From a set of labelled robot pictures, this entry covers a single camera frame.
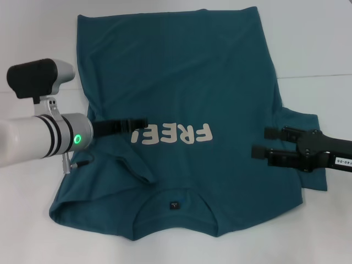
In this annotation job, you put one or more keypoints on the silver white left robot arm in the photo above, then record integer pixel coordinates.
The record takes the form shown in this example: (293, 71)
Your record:
(27, 137)

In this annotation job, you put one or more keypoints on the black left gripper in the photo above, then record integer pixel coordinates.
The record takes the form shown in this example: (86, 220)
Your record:
(107, 127)

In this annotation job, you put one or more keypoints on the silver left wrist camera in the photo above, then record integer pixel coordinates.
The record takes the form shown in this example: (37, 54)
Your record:
(41, 74)

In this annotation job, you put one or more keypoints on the silver left camera mount bracket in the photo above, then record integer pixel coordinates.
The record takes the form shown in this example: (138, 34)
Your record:
(49, 105)

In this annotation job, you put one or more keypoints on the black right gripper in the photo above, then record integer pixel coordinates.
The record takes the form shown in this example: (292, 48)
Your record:
(319, 151)

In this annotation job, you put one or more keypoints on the teal FREE print t-shirt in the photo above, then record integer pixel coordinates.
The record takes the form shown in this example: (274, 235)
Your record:
(178, 68)

